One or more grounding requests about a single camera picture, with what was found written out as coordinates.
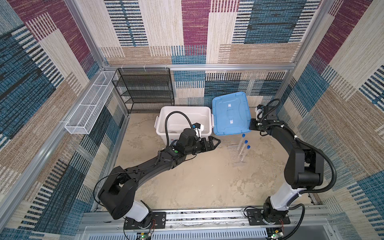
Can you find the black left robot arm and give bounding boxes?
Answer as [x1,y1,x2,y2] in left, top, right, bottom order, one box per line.
[93,120,221,229]

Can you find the white plastic storage bin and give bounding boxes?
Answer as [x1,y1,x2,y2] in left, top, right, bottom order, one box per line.
[154,106,214,143]

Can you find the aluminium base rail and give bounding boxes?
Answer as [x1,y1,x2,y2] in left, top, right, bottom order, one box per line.
[74,206,340,240]

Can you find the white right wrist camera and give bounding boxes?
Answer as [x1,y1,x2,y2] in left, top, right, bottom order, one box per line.
[255,105,264,120]

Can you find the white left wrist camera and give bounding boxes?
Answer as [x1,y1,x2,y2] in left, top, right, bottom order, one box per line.
[192,123,204,138]

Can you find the black wire shelf rack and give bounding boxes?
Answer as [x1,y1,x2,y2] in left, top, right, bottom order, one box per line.
[112,68,175,114]

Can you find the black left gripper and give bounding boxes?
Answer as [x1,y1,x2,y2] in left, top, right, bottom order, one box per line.
[184,136,220,157]

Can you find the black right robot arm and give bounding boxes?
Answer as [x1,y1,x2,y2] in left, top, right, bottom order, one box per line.
[244,99,337,225]

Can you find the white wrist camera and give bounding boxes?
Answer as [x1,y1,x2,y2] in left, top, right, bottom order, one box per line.
[255,105,264,120]
[192,123,204,138]

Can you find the white wire mesh basket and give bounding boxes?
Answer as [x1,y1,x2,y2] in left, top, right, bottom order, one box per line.
[65,71,115,135]

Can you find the blue capped test tube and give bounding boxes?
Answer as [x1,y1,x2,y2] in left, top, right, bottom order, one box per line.
[238,140,248,156]
[237,134,246,151]
[240,145,251,163]

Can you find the clear plastic tube rack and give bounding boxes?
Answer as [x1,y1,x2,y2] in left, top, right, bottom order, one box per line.
[227,145,247,167]

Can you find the blue plastic bin lid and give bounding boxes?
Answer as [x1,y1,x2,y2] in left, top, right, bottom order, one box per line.
[212,92,251,136]

